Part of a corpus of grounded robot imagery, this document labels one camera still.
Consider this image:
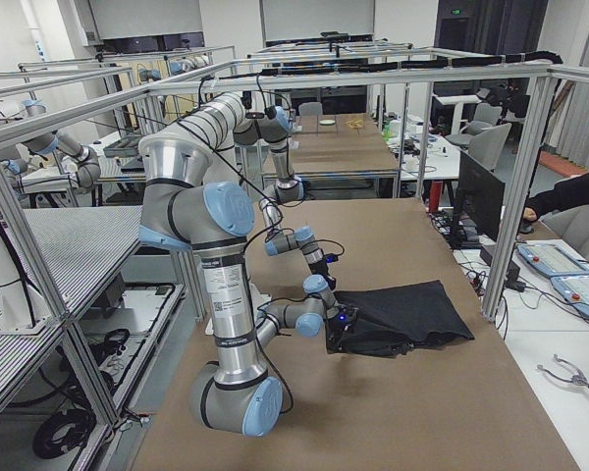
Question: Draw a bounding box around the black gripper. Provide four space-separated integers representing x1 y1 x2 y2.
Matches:
325 314 348 351
309 260 337 289

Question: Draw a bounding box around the black graphic t-shirt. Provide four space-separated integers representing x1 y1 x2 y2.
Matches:
327 280 474 358

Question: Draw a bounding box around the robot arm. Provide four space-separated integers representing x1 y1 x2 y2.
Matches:
210 93 336 288
138 132 348 437

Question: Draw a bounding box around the black Huawei monitor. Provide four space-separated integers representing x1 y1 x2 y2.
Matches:
448 151 506 249

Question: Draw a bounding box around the teach pendant with red button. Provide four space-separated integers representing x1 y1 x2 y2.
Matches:
516 243 589 278

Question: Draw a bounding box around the reacher grabber tool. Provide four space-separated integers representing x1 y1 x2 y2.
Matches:
536 354 589 390

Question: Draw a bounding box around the seated person in black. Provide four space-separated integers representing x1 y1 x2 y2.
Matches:
522 172 589 223

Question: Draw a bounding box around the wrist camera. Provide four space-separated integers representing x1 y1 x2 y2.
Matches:
336 304 359 329
323 253 339 264

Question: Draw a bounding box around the aluminium frame post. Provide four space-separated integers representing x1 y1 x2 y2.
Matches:
482 75 558 323

